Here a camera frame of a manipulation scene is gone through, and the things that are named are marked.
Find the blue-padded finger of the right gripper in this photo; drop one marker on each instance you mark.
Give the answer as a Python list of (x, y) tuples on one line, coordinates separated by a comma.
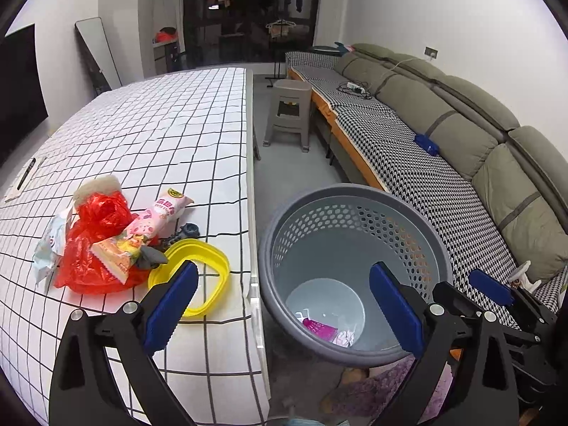
[(491, 288)]

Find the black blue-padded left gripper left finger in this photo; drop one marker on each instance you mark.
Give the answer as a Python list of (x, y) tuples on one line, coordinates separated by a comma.
[(83, 389)]

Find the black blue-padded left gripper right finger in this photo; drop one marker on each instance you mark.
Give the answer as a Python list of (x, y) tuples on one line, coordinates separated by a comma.
[(427, 332)]

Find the pink snack wrapper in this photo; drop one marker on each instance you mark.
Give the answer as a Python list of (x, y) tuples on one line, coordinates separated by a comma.
[(119, 253)]

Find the light blue wet wipes pack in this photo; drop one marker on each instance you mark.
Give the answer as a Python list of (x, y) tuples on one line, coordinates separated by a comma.
[(51, 246)]

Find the pink plastic mesh fan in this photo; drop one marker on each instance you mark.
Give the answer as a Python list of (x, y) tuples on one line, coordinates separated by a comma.
[(344, 338)]

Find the grey perforated trash basket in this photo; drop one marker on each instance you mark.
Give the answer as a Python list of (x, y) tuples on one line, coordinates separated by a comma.
[(316, 256)]

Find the olive green sofa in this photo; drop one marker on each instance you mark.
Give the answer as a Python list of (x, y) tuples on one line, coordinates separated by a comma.
[(466, 128)]

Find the black small wrapper piece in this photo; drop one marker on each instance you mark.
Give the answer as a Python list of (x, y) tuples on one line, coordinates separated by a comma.
[(150, 258)]

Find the blue clip on sofa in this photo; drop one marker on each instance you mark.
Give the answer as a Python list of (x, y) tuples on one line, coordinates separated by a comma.
[(429, 146)]

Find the beige plush toy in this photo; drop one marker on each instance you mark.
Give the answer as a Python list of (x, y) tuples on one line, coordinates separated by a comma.
[(105, 185)]

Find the black pen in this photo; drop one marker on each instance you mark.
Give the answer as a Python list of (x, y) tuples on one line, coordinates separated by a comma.
[(26, 173)]

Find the white notepad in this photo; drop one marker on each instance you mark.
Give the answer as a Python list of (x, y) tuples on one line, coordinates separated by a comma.
[(12, 193)]

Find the grey plastic stool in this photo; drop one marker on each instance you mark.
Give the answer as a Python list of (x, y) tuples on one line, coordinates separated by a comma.
[(289, 111)]

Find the checkered white tablecloth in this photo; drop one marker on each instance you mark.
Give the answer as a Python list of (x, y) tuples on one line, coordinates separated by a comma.
[(180, 146)]

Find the black television screen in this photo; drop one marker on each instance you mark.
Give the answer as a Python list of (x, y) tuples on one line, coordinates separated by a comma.
[(22, 106)]

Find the leaning white mirror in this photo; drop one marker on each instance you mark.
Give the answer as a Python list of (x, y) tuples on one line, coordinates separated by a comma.
[(97, 55)]

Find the red item on shelf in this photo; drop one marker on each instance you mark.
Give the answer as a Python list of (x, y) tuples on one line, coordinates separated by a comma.
[(166, 35)]

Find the yellow plastic ring lid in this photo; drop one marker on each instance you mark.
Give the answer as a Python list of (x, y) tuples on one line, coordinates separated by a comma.
[(213, 273)]

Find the wall power socket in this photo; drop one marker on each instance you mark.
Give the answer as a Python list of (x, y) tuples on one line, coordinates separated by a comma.
[(431, 52)]

